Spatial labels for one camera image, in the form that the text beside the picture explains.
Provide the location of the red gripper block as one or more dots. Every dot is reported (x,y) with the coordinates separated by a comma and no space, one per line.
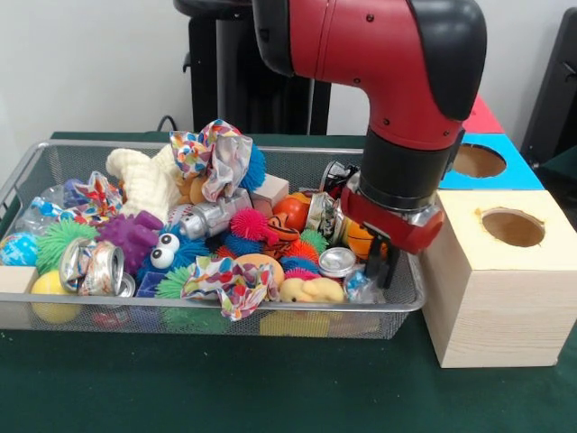
(392,227)

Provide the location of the orange toy basketball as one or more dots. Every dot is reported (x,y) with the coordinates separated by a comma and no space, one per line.
(358,239)

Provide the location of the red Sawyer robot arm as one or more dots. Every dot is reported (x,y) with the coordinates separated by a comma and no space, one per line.
(383,54)

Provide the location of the wooden box with three holes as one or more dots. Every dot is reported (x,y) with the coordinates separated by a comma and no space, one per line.
(505,315)

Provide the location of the blue spiky rubber ball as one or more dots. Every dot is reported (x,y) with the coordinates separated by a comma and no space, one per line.
(254,167)

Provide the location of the silver toy robot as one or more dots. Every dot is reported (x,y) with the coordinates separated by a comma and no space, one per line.
(203,221)

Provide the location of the dark green side tablecloth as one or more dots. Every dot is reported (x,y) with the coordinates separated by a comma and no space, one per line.
(563,180)

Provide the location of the black upright panel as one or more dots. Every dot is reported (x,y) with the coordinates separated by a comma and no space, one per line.
(556,90)

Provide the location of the cream waffle cloth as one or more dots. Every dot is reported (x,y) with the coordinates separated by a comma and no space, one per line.
(144,180)

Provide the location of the purple knobby rubber ball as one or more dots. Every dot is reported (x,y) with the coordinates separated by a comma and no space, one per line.
(130,236)

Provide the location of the crushed silver drink can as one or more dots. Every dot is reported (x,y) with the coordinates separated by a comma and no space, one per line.
(92,268)

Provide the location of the green spiky rubber ball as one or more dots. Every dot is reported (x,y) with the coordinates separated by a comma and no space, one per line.
(58,243)

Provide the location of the yellow ball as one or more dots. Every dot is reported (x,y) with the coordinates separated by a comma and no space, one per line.
(45,284)

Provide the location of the blue globe ball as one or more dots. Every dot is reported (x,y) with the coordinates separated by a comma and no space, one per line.
(18,249)

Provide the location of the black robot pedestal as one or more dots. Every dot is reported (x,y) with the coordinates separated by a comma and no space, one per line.
(221,81)

